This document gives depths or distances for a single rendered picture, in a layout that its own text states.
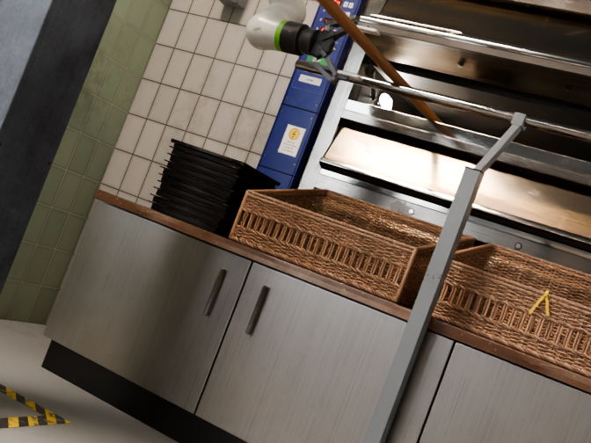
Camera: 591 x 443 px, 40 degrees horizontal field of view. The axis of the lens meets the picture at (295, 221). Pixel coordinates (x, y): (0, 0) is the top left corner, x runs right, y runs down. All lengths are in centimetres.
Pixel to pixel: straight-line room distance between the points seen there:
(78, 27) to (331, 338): 99
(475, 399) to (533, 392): 13
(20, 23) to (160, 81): 135
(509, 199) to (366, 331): 75
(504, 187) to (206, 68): 125
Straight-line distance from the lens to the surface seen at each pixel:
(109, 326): 248
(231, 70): 313
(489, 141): 266
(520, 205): 258
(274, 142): 290
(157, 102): 326
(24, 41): 198
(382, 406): 200
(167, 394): 234
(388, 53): 286
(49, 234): 321
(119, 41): 322
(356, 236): 218
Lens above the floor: 60
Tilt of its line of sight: 2 degrees up
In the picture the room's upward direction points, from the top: 21 degrees clockwise
